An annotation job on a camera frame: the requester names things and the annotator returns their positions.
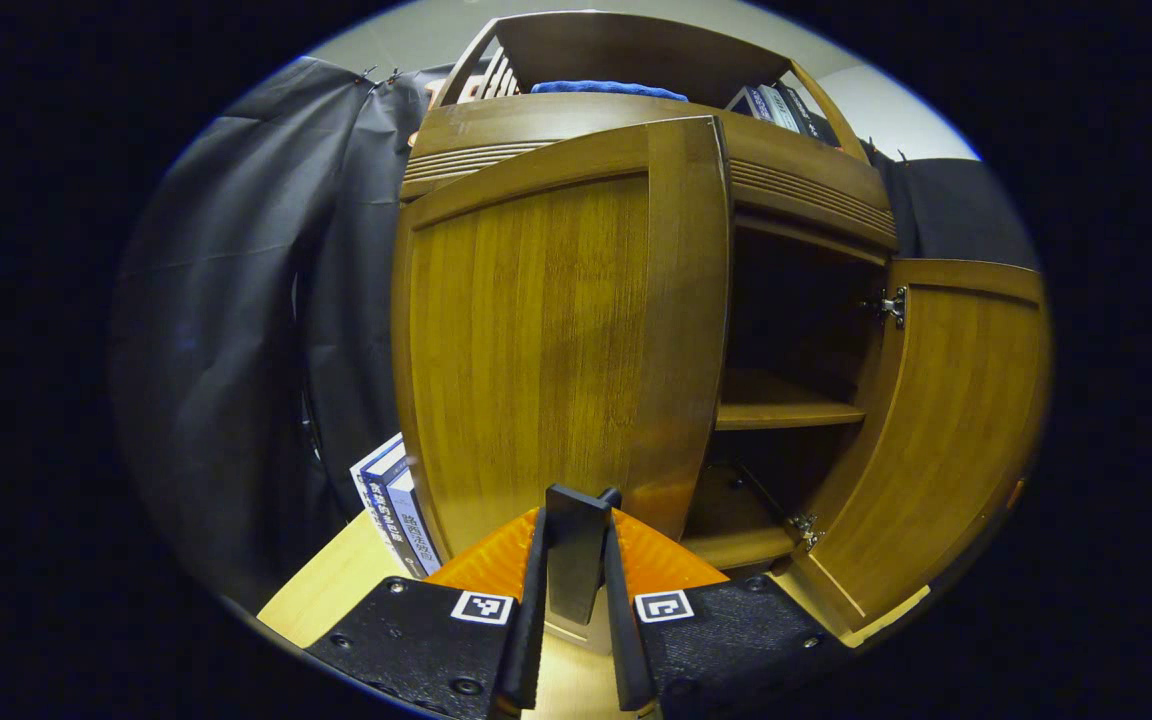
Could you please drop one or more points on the blue cover book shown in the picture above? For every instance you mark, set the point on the blue cover book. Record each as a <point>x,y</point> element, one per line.
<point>748,100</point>

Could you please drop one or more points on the black backdrop cloth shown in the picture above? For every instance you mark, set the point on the black backdrop cloth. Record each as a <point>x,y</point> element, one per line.
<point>226,300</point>
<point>956,210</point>

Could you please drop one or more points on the metal door hinge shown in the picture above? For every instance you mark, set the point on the metal door hinge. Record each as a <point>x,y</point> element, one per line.
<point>894,307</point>
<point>806,530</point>

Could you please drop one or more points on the wooden cabinet door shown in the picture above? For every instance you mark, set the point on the wooden cabinet door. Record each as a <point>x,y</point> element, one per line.
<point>946,430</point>
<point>556,330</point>

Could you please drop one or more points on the black spine book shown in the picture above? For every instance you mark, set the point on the black spine book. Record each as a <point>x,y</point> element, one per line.
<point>811,115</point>

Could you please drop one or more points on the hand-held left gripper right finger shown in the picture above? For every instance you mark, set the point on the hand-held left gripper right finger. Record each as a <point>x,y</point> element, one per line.
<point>626,640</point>

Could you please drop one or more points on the wooden inner cabinet shelf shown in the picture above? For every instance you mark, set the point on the wooden inner cabinet shelf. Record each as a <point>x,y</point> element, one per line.
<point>776,410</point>

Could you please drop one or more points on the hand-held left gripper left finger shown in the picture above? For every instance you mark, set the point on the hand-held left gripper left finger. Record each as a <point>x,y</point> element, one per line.
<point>526,620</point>

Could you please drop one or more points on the white spine book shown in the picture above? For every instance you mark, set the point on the white spine book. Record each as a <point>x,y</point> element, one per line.
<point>778,108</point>

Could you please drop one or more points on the folded blue towel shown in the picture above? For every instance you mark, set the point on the folded blue towel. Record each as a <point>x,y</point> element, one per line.
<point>606,90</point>

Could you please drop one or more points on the wooden double-door shoe cabinet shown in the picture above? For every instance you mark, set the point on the wooden double-door shoe cabinet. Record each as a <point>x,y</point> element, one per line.
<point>796,190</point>

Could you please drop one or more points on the wooden drawer with black knob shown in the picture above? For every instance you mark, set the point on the wooden drawer with black knob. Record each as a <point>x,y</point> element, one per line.
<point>796,170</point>

